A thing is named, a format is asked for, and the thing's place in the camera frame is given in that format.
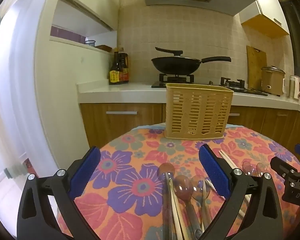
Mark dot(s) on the white kitchen countertop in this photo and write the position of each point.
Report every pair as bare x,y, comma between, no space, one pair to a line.
102,92

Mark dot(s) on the white electric kettle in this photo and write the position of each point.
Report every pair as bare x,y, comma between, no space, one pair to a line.
294,87

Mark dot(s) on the beige rice cooker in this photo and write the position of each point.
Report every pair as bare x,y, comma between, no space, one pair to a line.
273,80

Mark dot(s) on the beige slotted utensil basket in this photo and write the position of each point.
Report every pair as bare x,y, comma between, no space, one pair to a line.
198,120

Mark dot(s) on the floral table cloth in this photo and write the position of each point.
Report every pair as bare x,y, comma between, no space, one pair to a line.
142,169

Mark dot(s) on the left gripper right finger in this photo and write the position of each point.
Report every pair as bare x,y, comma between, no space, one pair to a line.
263,217

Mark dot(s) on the clear plastic spoon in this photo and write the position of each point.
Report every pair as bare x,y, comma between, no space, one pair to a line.
167,218
201,191
261,169
183,189
249,169

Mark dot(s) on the wooden base cabinets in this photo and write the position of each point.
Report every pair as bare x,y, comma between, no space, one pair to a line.
104,122

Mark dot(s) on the glass jar on ledge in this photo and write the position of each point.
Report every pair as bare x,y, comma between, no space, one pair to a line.
90,43

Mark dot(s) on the black wok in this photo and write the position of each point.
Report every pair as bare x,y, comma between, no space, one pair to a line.
179,65

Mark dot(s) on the black gas stove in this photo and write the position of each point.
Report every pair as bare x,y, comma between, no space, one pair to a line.
237,86

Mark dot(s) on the upper wall cabinet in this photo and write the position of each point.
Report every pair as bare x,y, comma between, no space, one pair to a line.
266,17

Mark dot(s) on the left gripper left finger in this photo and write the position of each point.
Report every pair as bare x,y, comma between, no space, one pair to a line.
35,216

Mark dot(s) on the wooden cutting board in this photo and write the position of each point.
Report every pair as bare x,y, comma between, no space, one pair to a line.
256,60

